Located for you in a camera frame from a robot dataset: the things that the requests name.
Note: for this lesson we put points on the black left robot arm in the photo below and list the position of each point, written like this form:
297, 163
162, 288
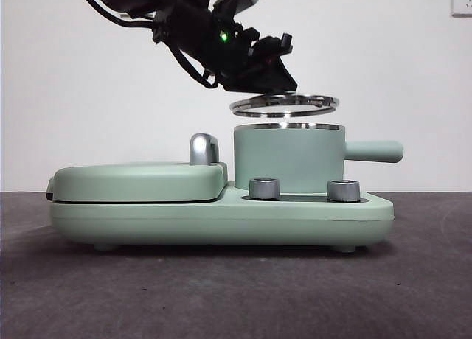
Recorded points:
195, 26

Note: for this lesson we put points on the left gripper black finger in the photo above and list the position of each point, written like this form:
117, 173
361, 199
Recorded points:
265, 79

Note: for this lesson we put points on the mint green breakfast maker base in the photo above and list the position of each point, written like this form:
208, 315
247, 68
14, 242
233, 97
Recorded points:
221, 224

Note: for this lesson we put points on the glass lid with green knob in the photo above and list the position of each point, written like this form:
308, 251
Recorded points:
284, 110

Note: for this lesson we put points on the white wall socket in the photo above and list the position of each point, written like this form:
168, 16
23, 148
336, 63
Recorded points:
462, 0

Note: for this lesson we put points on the silver control knob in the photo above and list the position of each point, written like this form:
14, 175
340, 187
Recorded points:
264, 189
343, 191

